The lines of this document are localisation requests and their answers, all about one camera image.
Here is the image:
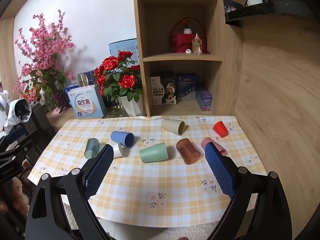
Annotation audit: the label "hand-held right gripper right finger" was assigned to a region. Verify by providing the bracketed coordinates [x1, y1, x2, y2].
[204, 142, 293, 240]

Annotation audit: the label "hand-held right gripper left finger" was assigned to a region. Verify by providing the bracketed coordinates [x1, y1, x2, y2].
[25, 144, 114, 240]

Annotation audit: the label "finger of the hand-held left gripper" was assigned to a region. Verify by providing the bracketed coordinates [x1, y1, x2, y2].
[0, 126, 38, 158]

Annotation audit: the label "grey translucent cup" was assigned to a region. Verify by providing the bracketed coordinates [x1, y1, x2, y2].
[84, 138, 101, 159]

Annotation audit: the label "pink cup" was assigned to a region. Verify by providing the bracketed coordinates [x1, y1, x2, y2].
[201, 137, 227, 156]

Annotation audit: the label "white cup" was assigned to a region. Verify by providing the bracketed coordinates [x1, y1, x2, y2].
[112, 144, 125, 158]

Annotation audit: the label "brown translucent cup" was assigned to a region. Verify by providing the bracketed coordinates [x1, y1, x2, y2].
[176, 138, 201, 165]

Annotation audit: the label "blue cup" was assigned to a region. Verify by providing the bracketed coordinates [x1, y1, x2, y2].
[111, 131, 135, 148]

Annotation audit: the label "red cup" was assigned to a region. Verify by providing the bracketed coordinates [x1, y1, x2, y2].
[213, 121, 229, 138]

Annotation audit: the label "green cup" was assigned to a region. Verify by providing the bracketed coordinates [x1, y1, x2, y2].
[139, 142, 168, 163]

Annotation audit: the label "beige cup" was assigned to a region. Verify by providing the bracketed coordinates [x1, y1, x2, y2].
[162, 119, 186, 134]

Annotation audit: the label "person's left hand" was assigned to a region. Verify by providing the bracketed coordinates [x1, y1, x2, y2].
[0, 176, 32, 217]

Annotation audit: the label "white cloth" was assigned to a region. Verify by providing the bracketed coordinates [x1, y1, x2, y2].
[3, 99, 32, 131]

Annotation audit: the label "yellow checkered floral tablecloth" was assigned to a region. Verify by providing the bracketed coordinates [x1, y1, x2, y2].
[27, 115, 263, 230]

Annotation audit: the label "glass tray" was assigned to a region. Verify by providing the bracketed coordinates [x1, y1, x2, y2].
[102, 104, 131, 119]

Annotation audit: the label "white carton with blue print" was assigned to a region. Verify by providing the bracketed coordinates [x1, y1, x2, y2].
[66, 84, 107, 119]

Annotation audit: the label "purple box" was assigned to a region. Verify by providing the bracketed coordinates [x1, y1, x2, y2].
[195, 87, 213, 112]

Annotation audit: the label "white faceted vase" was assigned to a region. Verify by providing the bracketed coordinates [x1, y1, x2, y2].
[118, 94, 146, 117]

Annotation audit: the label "pink blossom branches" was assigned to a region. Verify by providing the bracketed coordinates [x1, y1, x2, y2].
[12, 9, 76, 107]

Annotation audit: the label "gold bottle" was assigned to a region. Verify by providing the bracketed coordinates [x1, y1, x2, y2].
[76, 73, 90, 89]

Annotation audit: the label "dark blue box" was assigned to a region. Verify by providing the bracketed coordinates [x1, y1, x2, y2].
[175, 73, 198, 100]

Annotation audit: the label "red rose bouquet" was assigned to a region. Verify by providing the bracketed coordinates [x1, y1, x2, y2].
[93, 51, 144, 104]

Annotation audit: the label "dark snack box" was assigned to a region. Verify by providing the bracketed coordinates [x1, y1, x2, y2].
[150, 70, 178, 106]

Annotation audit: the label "wooden shelf unit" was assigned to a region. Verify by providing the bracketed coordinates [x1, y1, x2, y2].
[132, 0, 244, 117]

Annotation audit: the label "light blue box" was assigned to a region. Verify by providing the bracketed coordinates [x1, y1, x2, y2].
[108, 38, 139, 64]

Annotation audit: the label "glass perfume bottle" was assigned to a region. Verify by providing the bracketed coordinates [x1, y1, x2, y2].
[192, 33, 203, 55]

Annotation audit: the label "black speckled counter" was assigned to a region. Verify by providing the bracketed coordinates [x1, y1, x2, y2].
[225, 0, 318, 28]

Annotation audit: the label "red basket with handle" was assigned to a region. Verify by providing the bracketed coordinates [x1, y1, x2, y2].
[170, 17, 208, 54]

